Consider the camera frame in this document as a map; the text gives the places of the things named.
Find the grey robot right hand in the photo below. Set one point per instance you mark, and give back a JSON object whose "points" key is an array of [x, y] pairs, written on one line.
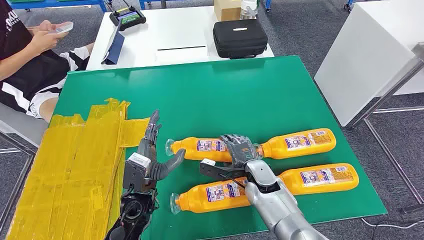
{"points": [[242, 149]]}

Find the person's left hand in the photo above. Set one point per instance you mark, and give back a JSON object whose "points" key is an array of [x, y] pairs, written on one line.
{"points": [[44, 26]]}

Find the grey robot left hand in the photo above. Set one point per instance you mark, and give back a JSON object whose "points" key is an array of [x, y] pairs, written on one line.
{"points": [[150, 145]]}

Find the person's right hand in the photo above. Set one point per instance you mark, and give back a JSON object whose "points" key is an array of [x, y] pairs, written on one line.
{"points": [[44, 41]]}

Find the orange detergent bottle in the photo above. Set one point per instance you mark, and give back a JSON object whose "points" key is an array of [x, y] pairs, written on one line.
{"points": [[188, 149], [318, 179], [198, 198], [298, 142]]}

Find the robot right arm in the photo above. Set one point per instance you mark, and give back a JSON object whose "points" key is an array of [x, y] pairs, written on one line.
{"points": [[275, 205]]}

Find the white smartphone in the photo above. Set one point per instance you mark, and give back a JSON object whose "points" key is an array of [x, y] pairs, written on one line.
{"points": [[63, 28]]}

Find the person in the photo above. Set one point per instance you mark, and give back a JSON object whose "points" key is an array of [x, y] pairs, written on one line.
{"points": [[33, 76]]}

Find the green table mat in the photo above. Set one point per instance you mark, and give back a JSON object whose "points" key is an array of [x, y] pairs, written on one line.
{"points": [[215, 99]]}

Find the tablet in blue cover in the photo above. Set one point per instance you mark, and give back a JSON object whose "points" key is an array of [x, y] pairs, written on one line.
{"points": [[116, 49]]}

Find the black remote controller with screen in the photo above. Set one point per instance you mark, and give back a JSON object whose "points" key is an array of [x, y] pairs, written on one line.
{"points": [[129, 17]]}

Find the yellow taped cardboard sheet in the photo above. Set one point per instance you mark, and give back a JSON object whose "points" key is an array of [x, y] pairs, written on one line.
{"points": [[66, 172]]}

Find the black zip carry case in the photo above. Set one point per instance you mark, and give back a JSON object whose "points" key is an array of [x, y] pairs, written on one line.
{"points": [[240, 38]]}

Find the white table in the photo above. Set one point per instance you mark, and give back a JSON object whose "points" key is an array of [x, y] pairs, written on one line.
{"points": [[172, 33]]}

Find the brown cardboard box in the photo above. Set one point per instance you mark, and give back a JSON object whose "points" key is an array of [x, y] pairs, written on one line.
{"points": [[228, 10]]}

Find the clear plastic jar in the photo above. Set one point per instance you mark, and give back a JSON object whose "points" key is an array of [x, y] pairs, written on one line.
{"points": [[248, 9]]}

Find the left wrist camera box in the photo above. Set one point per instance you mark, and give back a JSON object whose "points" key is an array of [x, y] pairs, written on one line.
{"points": [[137, 162]]}

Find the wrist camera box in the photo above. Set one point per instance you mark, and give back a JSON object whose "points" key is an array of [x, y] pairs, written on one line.
{"points": [[215, 170], [137, 162]]}

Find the blue metal rack frame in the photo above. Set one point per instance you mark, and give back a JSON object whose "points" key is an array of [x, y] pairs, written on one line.
{"points": [[66, 3]]}

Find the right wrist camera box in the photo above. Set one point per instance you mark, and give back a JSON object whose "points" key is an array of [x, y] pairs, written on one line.
{"points": [[215, 170]]}

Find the metal stand frame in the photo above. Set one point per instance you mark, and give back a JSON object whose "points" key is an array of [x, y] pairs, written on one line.
{"points": [[391, 89]]}

